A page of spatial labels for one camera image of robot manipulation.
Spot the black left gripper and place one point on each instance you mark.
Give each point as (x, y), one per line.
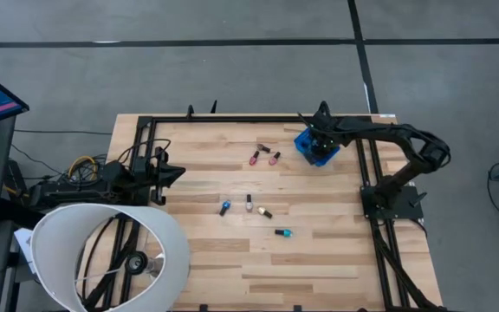
(159, 177)

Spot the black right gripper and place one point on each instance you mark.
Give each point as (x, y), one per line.
(325, 134)

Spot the light pink nail polish bottle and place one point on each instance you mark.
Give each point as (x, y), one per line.
(272, 160)

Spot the blue nail polish bottle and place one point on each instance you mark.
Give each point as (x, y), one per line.
(226, 204)

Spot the brown nail polish bottle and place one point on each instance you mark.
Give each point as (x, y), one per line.
(261, 147)

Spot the dark pink nail polish bottle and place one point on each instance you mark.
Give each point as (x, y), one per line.
(253, 160)

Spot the silver nail polish bottle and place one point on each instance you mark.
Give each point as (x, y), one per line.
(249, 206)

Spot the gold nail polish bottle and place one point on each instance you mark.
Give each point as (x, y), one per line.
(261, 210)

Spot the teal nail polish bottle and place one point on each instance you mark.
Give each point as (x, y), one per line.
(287, 233)

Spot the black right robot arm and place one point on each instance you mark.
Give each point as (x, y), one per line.
(405, 132)

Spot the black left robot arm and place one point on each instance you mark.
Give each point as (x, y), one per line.
(80, 190)

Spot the blue plastic basket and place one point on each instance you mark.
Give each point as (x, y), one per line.
(301, 145)

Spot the lamp bulb socket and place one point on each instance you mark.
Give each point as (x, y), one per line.
(137, 262)

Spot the white lamp shade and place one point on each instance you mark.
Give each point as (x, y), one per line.
(59, 229)

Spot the white paper sheet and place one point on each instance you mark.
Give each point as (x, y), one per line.
(23, 242)

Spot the black aluminium table frame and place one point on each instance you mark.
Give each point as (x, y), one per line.
(254, 119)

